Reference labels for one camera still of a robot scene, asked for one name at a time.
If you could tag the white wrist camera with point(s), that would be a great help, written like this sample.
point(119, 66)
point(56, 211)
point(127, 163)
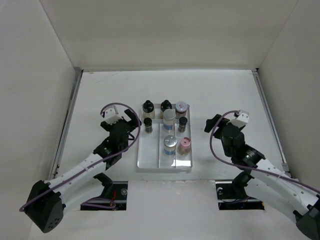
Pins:
point(110, 115)
point(241, 119)

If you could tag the left aluminium frame rail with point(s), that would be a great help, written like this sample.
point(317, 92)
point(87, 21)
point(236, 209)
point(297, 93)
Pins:
point(57, 156)

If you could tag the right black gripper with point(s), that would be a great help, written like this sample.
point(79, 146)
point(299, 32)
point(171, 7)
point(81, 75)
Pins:
point(222, 123)

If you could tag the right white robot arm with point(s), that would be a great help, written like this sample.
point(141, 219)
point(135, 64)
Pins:
point(260, 179)

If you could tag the silver cap blue-band bottle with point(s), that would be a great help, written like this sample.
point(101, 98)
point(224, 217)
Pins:
point(169, 145)

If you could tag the right aluminium frame rail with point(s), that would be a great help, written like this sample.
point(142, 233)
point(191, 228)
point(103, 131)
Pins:
point(270, 120)

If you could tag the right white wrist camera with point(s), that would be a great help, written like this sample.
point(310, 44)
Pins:
point(241, 119)

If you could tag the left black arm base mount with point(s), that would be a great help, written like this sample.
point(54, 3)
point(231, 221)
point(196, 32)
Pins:
point(112, 198)

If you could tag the clear acrylic organizer tray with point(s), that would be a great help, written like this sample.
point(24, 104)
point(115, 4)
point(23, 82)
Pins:
point(151, 156)

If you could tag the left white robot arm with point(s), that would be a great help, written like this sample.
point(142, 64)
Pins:
point(49, 200)

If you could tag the silver cap blue bottle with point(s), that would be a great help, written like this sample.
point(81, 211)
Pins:
point(169, 116)

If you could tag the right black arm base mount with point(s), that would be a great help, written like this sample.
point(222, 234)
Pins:
point(231, 195)

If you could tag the black round cap bottle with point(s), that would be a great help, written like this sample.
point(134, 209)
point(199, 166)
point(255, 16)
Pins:
point(166, 104)

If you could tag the pink cap spice bottle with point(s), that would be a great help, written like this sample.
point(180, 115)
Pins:
point(184, 146)

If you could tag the small black cap spice bottle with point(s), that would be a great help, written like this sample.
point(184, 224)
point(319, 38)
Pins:
point(182, 124)

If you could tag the red label spice jar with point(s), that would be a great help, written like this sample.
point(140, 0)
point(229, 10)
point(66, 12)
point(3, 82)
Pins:
point(181, 108)

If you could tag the aluminium frame rail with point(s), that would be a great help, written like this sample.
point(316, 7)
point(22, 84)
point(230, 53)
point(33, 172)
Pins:
point(270, 120)
point(57, 156)

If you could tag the black round cap jar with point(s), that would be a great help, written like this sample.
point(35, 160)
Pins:
point(148, 109)

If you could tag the small black cap brown bottle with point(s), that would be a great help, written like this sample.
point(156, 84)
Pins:
point(148, 125)

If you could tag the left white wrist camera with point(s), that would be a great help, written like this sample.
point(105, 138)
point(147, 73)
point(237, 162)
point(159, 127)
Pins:
point(110, 115)

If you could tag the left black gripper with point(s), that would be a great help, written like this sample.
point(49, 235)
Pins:
point(134, 119)

